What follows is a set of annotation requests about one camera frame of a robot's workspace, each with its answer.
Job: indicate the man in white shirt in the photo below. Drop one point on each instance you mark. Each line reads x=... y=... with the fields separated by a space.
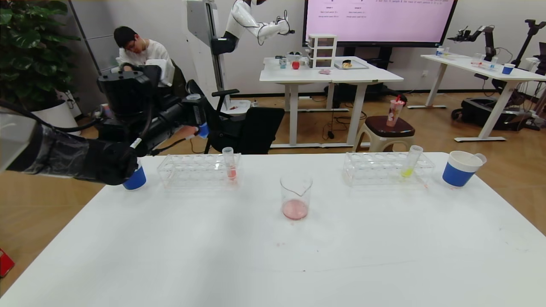
x=132 y=47

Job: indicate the white plant pot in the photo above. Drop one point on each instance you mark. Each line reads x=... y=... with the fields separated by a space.
x=59 y=115

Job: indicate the red flat object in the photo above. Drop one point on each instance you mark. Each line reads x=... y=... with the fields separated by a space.
x=5 y=262

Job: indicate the grey metal tray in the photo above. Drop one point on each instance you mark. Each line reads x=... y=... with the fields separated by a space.
x=358 y=66

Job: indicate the black mesh office chair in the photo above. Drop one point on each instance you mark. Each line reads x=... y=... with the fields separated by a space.
x=222 y=128

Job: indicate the blue white paper cup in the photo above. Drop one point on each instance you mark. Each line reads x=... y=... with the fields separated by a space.
x=455 y=175
x=135 y=181

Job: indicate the brown topped plastic stool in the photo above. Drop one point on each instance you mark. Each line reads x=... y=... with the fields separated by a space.
x=390 y=128

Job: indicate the black padded office chair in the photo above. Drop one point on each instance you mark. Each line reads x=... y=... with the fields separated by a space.
x=264 y=128

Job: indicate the small blue paper cup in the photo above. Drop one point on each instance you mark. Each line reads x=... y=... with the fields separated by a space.
x=506 y=69

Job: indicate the small clear tube rack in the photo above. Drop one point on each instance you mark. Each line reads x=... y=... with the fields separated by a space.
x=484 y=63

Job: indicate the green leafy plant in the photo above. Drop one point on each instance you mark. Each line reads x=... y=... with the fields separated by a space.
x=30 y=51

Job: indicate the white standing desk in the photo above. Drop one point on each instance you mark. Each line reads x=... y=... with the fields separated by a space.
x=324 y=76
x=490 y=71

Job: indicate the black background robot arm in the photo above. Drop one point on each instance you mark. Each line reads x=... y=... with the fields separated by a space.
x=488 y=42

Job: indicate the clear acrylic test tube rack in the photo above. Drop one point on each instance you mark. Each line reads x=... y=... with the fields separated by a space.
x=375 y=168
x=200 y=170

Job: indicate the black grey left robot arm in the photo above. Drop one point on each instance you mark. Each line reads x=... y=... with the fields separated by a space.
x=64 y=155

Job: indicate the black wheeled robot base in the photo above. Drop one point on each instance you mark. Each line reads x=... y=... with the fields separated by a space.
x=473 y=113

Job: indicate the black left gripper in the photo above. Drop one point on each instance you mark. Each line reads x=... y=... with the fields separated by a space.
x=197 y=112

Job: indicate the clear glass beaker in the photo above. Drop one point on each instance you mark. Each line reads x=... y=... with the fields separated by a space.
x=295 y=209

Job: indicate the white humanoid robot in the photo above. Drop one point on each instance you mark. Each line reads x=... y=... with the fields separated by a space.
x=204 y=38

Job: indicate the white drawer organizer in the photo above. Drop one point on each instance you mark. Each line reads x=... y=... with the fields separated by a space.
x=322 y=51

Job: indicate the dark green jacket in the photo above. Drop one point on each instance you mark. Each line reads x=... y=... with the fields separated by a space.
x=181 y=81

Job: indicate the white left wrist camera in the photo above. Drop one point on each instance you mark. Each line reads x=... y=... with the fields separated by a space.
x=155 y=70

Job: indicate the pink drink cup with straw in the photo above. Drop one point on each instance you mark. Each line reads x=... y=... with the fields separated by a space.
x=393 y=114

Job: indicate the grey metal cabinet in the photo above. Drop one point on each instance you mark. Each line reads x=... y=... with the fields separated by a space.
x=94 y=34

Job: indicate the large wall display screen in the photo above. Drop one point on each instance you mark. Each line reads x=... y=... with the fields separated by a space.
x=379 y=25

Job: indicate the blue pigment test tube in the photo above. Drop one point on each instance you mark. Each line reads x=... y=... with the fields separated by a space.
x=203 y=130

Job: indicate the black screen stand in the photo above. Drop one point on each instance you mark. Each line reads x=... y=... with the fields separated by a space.
x=379 y=52

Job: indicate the small blue glass jar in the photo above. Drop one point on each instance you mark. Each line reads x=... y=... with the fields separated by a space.
x=283 y=62

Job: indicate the yellow pigment test tube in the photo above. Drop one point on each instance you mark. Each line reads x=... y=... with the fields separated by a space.
x=407 y=170

